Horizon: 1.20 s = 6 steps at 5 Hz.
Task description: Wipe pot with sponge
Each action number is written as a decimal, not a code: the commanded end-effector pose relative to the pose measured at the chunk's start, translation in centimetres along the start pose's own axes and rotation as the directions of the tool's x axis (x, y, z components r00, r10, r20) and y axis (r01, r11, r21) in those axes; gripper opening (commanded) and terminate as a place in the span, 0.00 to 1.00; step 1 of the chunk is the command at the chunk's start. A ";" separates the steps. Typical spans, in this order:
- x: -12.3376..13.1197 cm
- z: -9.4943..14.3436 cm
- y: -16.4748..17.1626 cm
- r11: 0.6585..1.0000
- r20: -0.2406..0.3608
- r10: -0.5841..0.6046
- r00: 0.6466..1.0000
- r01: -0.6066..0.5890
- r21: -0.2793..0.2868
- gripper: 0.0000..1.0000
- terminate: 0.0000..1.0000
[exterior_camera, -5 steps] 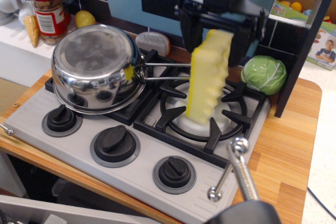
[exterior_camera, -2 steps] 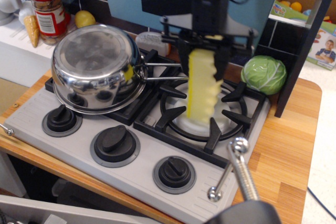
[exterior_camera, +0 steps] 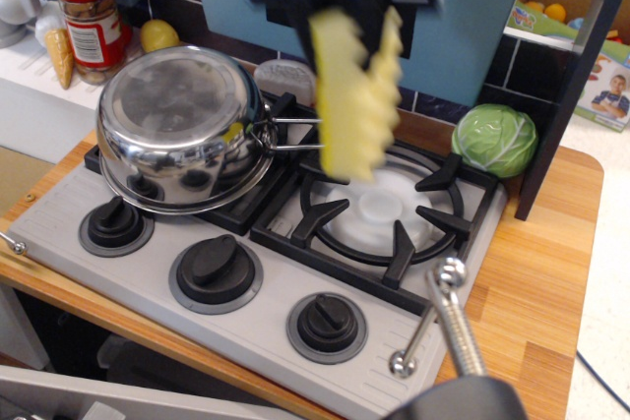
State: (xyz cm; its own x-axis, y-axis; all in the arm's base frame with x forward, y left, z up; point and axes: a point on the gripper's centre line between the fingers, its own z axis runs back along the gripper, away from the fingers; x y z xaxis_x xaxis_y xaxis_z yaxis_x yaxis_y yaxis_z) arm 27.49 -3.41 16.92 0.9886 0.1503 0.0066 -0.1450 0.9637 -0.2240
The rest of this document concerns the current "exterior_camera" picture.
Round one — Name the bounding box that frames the green toy cabbage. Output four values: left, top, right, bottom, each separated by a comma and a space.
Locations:
451, 103, 538, 178

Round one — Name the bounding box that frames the red lid spice jar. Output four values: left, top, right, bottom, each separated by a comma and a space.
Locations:
58, 0, 130, 86

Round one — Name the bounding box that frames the yellow toy lemon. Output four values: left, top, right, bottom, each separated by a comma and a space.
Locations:
140, 19, 180, 53

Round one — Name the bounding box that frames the black right stove knob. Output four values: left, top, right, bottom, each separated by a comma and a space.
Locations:
286, 292, 368, 365

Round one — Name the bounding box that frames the black left stove knob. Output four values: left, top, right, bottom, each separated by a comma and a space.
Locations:
79, 197, 155, 258

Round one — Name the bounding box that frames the grey toy faucet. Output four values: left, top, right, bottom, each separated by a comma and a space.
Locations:
1, 0, 41, 49

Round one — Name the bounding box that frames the black right burner grate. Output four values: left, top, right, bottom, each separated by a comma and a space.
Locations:
249, 124, 506, 323

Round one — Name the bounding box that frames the stainless steel pot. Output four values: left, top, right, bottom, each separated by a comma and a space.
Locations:
96, 46, 319, 215

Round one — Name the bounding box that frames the black stove knob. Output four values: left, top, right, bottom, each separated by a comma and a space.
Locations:
79, 197, 155, 258
286, 292, 368, 365
168, 234, 264, 315

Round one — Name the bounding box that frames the cardboard box of toys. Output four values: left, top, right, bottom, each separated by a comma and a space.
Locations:
508, 0, 629, 132

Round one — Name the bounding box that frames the yellow wavy sponge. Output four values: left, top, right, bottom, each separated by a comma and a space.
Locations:
308, 6, 403, 182

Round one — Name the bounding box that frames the black middle stove knob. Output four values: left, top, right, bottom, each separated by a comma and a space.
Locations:
168, 234, 264, 315

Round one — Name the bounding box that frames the grey toy stove top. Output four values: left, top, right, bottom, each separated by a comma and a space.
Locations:
8, 90, 508, 420

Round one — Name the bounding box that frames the black vertical post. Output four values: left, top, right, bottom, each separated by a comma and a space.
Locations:
515, 0, 622, 221

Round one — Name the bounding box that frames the blue plastic bin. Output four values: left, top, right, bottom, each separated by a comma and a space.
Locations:
202, 0, 516, 105

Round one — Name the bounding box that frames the toy ice cream cone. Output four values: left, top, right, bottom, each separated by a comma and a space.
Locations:
44, 29, 74, 90

